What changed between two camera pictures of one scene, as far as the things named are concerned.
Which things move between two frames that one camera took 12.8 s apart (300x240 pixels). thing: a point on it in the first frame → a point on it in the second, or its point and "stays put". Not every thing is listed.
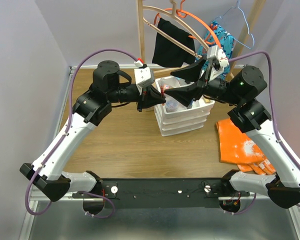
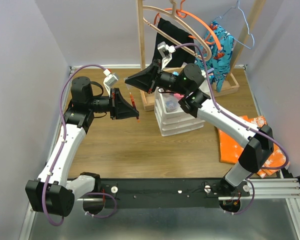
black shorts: [168, 53] stays put
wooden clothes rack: [256, 10] stays put
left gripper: [150, 96] → [119, 107]
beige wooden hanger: [173, 14] stays put
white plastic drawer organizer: [173, 117] stays put
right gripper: [184, 95] → [147, 79]
